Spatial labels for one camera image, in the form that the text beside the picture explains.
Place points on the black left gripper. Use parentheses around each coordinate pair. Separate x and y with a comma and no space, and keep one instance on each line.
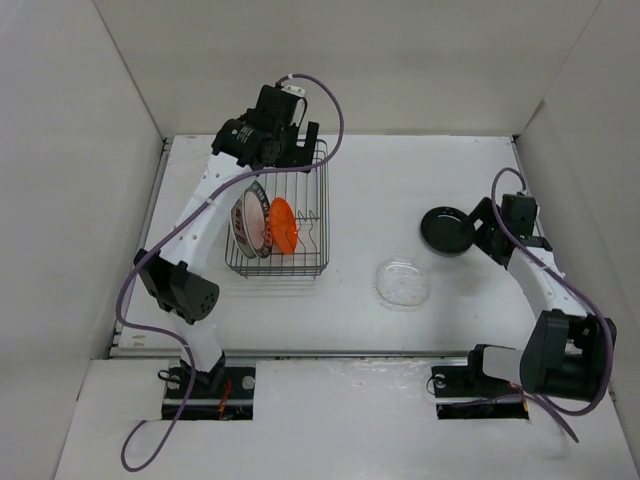
(298,156)

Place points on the grey wire dish rack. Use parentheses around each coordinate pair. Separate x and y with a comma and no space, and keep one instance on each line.
(308,197)

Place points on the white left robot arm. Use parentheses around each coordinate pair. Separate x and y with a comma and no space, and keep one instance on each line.
(265,137)

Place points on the white plate with dark rim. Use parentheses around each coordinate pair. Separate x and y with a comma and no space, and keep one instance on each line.
(256,211)

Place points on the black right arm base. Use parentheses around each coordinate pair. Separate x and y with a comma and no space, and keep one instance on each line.
(461,394)

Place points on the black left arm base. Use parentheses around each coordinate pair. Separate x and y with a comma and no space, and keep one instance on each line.
(232,398)

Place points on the aluminium table edge rail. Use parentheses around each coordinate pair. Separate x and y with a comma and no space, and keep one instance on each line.
(141,352)

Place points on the orange plastic plate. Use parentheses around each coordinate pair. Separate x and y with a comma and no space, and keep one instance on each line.
(283,226)

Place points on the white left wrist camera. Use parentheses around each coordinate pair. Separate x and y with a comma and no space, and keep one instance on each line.
(301,104)

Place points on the black plate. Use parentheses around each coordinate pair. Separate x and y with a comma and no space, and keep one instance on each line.
(447,230)

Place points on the clear glass plate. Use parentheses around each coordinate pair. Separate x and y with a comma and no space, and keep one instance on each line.
(401,283)

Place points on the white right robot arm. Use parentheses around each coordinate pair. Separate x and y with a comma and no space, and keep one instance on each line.
(566,354)

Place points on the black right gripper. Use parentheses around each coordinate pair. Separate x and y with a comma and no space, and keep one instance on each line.
(484,213)

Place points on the white plate with red characters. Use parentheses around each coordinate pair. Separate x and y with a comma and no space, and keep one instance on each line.
(239,231)

